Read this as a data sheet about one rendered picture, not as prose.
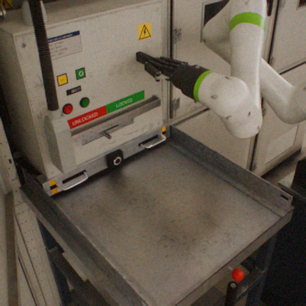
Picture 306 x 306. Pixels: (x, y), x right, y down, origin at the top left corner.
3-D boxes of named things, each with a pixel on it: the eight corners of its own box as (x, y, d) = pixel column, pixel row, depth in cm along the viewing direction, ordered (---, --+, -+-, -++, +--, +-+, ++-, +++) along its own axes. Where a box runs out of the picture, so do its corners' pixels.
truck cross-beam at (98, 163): (170, 136, 148) (170, 123, 145) (46, 198, 121) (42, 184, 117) (161, 131, 152) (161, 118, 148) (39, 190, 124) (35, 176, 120)
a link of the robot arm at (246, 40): (224, 27, 118) (259, 18, 112) (235, 49, 127) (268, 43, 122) (216, 129, 104) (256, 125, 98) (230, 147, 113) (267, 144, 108)
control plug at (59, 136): (78, 168, 111) (69, 118, 100) (63, 175, 108) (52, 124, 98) (65, 156, 115) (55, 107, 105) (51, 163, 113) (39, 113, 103)
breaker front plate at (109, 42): (164, 129, 144) (163, 0, 116) (51, 183, 119) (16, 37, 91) (162, 127, 145) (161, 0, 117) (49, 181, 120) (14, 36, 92)
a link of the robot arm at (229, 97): (252, 76, 90) (226, 112, 90) (265, 101, 100) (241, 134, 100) (209, 59, 99) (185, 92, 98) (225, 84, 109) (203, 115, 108)
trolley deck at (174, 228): (290, 220, 121) (294, 207, 118) (143, 345, 89) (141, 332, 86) (156, 134, 163) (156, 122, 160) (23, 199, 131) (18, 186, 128)
